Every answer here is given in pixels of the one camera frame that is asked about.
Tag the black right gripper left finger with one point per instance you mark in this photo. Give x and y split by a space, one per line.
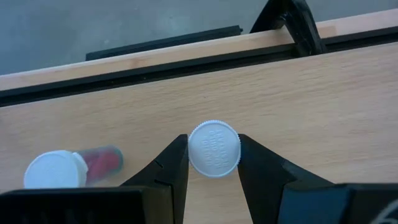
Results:
174 168

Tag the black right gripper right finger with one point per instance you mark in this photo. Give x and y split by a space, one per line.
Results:
261 177

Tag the pink pill bottle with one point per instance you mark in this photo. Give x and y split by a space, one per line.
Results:
214 149

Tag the red pill bottle white cap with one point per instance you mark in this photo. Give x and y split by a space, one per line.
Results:
53 169

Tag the wooden table edge strip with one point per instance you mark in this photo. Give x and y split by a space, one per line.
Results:
186 53

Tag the black floor bar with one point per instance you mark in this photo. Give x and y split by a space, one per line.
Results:
161 43

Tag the black metal shelf frame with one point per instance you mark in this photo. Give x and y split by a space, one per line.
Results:
155 73

